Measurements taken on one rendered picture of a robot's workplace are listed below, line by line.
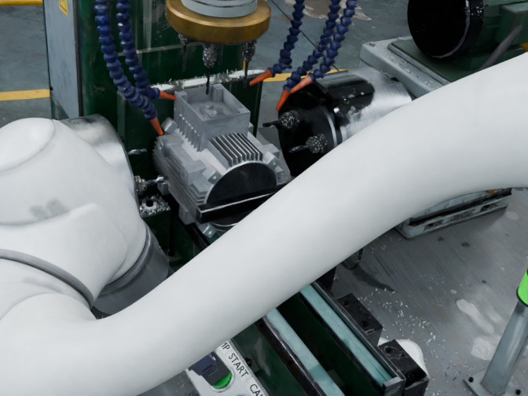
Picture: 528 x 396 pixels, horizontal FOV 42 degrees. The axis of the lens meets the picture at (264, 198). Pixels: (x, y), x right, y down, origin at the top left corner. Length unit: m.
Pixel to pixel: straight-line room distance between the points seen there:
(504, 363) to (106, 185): 0.88
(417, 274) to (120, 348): 1.15
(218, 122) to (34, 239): 0.75
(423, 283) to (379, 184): 1.13
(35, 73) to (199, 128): 2.75
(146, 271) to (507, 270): 1.11
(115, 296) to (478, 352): 0.90
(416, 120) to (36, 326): 0.29
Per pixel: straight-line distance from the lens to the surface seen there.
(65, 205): 0.57
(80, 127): 1.19
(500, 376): 1.32
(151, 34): 1.43
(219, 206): 1.24
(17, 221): 0.57
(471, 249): 1.66
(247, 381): 0.90
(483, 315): 1.50
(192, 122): 1.29
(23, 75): 3.95
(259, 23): 1.19
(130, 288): 0.66
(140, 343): 0.44
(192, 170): 1.25
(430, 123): 0.40
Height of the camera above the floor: 1.77
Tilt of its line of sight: 36 degrees down
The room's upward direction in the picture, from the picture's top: 8 degrees clockwise
